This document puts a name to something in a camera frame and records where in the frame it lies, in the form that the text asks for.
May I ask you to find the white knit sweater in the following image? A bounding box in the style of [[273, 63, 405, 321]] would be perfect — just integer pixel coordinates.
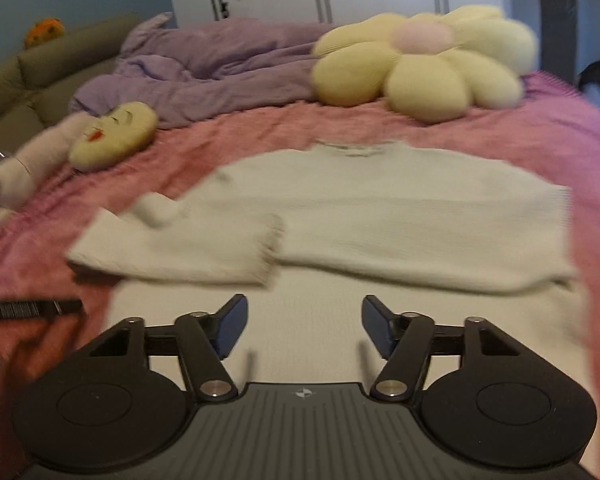
[[66, 140, 600, 480]]

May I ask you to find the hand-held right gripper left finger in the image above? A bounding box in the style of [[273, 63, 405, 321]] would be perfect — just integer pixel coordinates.
[[82, 294, 249, 404]]

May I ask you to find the olive green sofa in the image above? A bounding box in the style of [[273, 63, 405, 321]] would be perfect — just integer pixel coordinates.
[[0, 12, 146, 156]]

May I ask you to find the cream-faced pink plush doll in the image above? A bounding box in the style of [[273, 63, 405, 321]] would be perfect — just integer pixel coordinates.
[[0, 101, 159, 236]]

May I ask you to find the cream flower cushion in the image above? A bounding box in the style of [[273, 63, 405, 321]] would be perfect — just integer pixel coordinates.
[[311, 5, 541, 125]]

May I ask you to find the dark grey post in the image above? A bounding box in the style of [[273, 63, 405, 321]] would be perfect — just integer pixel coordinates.
[[535, 0, 581, 86]]

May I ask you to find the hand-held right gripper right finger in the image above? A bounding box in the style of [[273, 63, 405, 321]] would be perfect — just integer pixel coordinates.
[[361, 295, 528, 403]]

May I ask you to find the pink fluffy blanket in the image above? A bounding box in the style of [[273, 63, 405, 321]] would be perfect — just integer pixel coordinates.
[[0, 71, 600, 480]]

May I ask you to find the orange plush toy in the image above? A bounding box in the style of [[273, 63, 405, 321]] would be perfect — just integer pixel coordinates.
[[24, 18, 66, 50]]

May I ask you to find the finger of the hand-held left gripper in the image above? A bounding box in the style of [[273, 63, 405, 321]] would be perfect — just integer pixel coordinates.
[[0, 299, 83, 333]]

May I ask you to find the purple duvet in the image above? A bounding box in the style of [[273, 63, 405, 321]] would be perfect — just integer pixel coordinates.
[[69, 12, 341, 130]]

